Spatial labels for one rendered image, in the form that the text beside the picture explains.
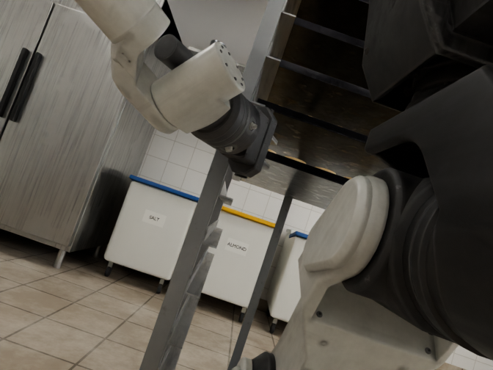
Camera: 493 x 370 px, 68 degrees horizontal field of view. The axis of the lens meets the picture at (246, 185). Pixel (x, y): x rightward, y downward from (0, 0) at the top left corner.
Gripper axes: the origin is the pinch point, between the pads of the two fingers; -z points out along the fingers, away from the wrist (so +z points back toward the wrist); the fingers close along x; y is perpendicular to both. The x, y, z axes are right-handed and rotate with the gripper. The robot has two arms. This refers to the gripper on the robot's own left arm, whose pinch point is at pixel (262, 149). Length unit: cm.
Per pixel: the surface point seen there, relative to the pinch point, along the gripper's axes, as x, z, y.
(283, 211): -6, -63, 18
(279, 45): 25.6, -9.7, 9.6
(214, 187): -9.3, 2.6, 5.3
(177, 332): -37.1, -3.5, 6.5
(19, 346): -87, -42, 95
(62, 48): 57, -88, 221
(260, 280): -31, -63, 18
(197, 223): -16.2, 2.9, 5.9
